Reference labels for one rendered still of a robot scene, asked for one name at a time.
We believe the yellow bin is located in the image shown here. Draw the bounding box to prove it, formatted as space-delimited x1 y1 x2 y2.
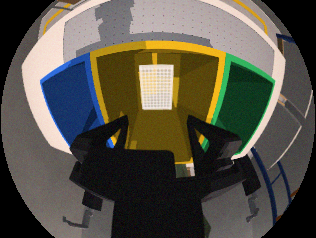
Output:
90 41 226 164

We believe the blue bin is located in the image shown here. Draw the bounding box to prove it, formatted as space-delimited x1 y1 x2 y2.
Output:
40 52 105 147

